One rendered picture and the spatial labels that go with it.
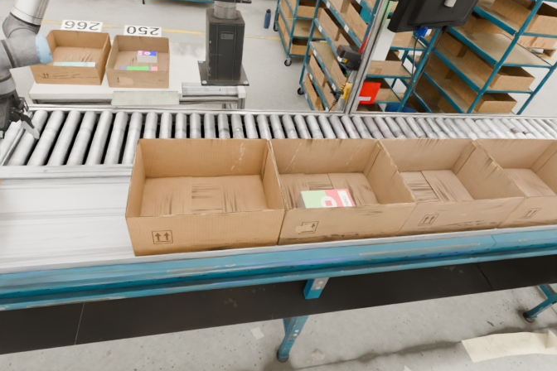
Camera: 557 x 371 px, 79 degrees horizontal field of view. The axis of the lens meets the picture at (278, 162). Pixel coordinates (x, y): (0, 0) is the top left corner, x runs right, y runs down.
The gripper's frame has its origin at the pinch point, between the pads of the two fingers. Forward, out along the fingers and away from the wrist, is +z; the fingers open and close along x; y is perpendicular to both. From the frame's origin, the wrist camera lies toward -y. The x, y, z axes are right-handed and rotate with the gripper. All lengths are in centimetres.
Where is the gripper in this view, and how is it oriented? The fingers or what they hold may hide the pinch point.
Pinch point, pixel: (20, 138)
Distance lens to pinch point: 157.9
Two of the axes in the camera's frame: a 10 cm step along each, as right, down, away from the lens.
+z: -1.5, 7.2, 6.7
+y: -1.8, -6.9, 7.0
